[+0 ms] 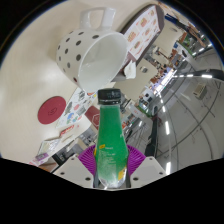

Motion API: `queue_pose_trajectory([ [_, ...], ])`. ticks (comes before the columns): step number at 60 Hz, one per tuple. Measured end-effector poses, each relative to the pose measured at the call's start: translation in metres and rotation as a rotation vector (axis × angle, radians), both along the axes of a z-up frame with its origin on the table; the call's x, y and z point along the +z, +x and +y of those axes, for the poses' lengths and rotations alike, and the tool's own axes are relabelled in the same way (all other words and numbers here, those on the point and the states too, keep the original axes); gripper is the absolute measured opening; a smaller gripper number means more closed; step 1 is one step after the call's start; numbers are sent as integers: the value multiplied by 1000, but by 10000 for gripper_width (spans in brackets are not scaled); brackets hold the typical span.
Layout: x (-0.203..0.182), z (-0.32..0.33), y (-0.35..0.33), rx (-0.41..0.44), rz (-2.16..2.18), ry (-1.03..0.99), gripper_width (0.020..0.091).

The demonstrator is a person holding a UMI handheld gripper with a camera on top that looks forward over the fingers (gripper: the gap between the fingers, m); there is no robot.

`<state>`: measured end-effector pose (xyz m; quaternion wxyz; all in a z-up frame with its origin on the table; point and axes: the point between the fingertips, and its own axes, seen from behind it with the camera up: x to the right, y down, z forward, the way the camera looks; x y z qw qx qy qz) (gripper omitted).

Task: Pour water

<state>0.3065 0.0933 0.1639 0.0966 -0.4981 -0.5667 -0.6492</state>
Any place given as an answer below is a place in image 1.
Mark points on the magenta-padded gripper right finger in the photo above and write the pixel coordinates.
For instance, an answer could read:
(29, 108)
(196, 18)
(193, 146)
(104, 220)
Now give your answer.
(146, 168)

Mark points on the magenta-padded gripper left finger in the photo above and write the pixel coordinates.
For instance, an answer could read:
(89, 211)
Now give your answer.
(75, 166)

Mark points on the green drink bottle black cap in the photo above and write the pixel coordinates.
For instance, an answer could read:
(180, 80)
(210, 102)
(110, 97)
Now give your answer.
(111, 140)

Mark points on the small printed leaflet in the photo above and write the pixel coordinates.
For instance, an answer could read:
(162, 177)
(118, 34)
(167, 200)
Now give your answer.
(45, 150)

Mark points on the red-and-white paper card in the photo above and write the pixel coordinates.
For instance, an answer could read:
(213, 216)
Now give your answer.
(67, 130)

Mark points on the sticker sheet with pictures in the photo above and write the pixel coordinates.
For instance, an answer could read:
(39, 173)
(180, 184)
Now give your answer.
(76, 108)

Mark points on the round red coaster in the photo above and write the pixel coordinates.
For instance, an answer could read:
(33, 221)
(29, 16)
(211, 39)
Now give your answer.
(51, 110)

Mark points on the crumpled white tissue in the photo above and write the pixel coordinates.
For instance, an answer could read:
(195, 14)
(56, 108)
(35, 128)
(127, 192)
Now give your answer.
(130, 70)

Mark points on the white polka-dot mug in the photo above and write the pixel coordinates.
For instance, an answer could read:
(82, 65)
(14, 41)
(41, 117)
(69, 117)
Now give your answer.
(90, 55)

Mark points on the menu stand with food pictures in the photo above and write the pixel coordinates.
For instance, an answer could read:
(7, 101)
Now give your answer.
(143, 31)

